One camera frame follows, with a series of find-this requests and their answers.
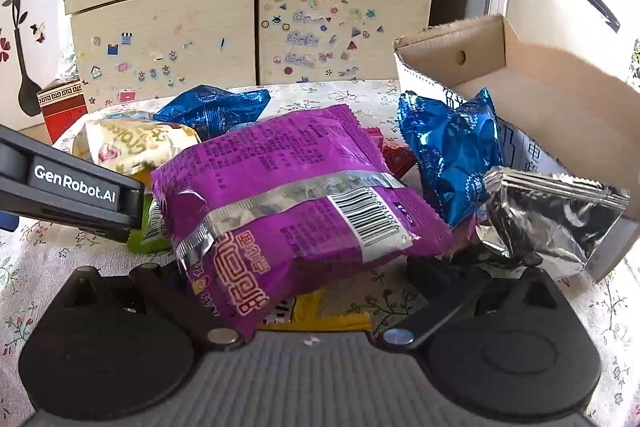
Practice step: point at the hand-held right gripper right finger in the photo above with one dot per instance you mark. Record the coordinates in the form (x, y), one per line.
(450, 302)

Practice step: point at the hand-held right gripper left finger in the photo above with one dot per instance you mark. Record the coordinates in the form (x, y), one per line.
(170, 292)

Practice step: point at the cream snack packet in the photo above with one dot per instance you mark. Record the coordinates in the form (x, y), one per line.
(125, 142)

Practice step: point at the yellow snack packet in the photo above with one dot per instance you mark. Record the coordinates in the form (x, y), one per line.
(330, 319)

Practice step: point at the red snack packet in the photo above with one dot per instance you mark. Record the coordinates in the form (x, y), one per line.
(397, 159)

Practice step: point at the blue foil snack packet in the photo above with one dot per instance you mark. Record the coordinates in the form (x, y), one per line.
(210, 107)
(450, 147)

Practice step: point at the purple snack packet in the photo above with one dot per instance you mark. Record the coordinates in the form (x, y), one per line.
(280, 167)

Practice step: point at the cardboard box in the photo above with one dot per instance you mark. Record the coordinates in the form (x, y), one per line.
(550, 77)

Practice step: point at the green snack packet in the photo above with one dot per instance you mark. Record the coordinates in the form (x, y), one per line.
(150, 232)

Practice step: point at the red patterned box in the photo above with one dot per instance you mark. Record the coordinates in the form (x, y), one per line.
(62, 112)

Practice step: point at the floral tablecloth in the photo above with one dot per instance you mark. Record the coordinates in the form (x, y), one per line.
(50, 252)

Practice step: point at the silver foil snack packet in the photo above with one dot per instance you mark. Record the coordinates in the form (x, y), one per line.
(540, 217)

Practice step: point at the wooden cabinet with stickers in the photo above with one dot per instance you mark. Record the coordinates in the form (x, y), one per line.
(200, 32)

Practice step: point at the white refrigerator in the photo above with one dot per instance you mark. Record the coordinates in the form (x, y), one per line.
(560, 7)

